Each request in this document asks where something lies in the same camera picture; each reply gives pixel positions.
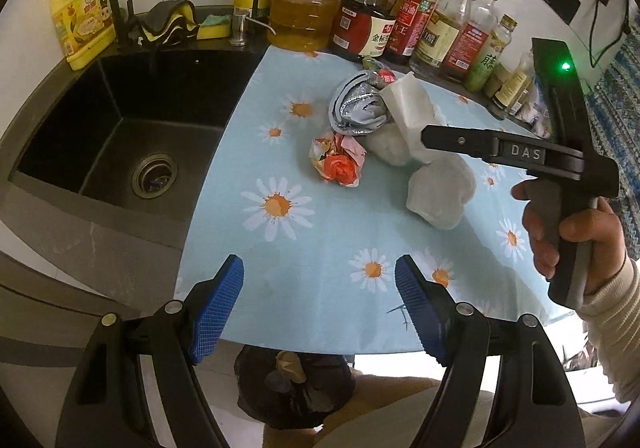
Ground black cable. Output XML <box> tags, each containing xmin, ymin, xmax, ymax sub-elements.
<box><xmin>589</xmin><ymin>0</ymin><xmax>634</xmax><ymax>69</ymax></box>

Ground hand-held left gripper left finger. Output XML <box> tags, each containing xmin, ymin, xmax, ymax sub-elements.
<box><xmin>55</xmin><ymin>255</ymin><xmax>246</xmax><ymax>448</ymax></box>

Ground blue patterned cloth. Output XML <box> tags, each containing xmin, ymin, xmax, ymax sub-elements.
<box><xmin>582</xmin><ymin>26</ymin><xmax>640</xmax><ymax>261</ymax></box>

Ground black trash bag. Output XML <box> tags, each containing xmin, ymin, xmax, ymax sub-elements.
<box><xmin>235</xmin><ymin>343</ymin><xmax>357</xmax><ymax>430</ymax></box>

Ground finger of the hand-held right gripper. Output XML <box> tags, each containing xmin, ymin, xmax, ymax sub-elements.
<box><xmin>421</xmin><ymin>125</ymin><xmax>501</xmax><ymax>161</ymax></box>

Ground yellow dish soap bottle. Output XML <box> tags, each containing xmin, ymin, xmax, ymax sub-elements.
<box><xmin>50</xmin><ymin>0</ymin><xmax>119</xmax><ymax>72</ymax></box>

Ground person's right forearm cream sleeve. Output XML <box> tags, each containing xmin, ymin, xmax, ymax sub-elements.
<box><xmin>575</xmin><ymin>258</ymin><xmax>640</xmax><ymax>411</ymax></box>

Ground small seasoning jar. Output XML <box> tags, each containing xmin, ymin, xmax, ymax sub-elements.
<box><xmin>487</xmin><ymin>48</ymin><xmax>536</xmax><ymax>120</ymax></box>

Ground metal sink drain strainer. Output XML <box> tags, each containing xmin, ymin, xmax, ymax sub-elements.
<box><xmin>132</xmin><ymin>153</ymin><xmax>180</xmax><ymax>199</ymax></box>

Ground white tissue sheet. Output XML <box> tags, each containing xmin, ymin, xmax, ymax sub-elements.
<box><xmin>377</xmin><ymin>73</ymin><xmax>449</xmax><ymax>164</ymax></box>

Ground yellow green sponge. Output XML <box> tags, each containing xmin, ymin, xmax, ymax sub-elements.
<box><xmin>196</xmin><ymin>13</ymin><xmax>234</xmax><ymax>40</ymax></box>

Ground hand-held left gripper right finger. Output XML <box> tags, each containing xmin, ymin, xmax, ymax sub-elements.
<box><xmin>395</xmin><ymin>255</ymin><xmax>586</xmax><ymax>448</ymax></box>

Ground person's right hand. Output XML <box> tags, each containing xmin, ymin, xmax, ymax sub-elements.
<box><xmin>510</xmin><ymin>177</ymin><xmax>629</xmax><ymax>297</ymax></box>

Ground person's beige pants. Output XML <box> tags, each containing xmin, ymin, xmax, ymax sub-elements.
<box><xmin>262</xmin><ymin>374</ymin><xmax>498</xmax><ymax>448</ymax></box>

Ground black sink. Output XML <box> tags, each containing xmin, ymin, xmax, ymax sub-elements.
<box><xmin>9</xmin><ymin>48</ymin><xmax>267</xmax><ymax>215</ymax></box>

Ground small green label bottle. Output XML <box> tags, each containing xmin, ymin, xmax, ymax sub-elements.
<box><xmin>462</xmin><ymin>14</ymin><xmax>519</xmax><ymax>92</ymax></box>

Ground daisy print blue tablecloth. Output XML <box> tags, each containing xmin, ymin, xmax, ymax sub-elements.
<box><xmin>177</xmin><ymin>46</ymin><xmax>568</xmax><ymax>355</ymax></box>

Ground dark bottle red label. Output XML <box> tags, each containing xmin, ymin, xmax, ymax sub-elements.
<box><xmin>385</xmin><ymin>0</ymin><xmax>446</xmax><ymax>66</ymax></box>

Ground orange wrapper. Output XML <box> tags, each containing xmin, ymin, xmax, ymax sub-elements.
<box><xmin>308</xmin><ymin>127</ymin><xmax>368</xmax><ymax>188</ymax></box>

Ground seasoning packets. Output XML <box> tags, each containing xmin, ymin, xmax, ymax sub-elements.
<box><xmin>517</xmin><ymin>78</ymin><xmax>553</xmax><ymax>139</ymax></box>

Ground yellow cap bottle red label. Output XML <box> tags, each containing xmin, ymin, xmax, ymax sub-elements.
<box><xmin>440</xmin><ymin>0</ymin><xmax>503</xmax><ymax>82</ymax></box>

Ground clear bottle beige label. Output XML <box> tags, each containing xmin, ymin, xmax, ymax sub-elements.
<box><xmin>409</xmin><ymin>0</ymin><xmax>482</xmax><ymax>75</ymax></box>

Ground metal soap dispenser pump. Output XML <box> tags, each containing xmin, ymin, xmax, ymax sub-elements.
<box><xmin>229</xmin><ymin>11</ymin><xmax>278</xmax><ymax>47</ymax></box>

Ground grey yellow dish cloth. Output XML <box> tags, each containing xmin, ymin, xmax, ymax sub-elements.
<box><xmin>127</xmin><ymin>0</ymin><xmax>199</xmax><ymax>48</ymax></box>

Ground silver foil wrapper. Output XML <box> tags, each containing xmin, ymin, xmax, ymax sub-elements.
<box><xmin>327</xmin><ymin>71</ymin><xmax>396</xmax><ymax>135</ymax></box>

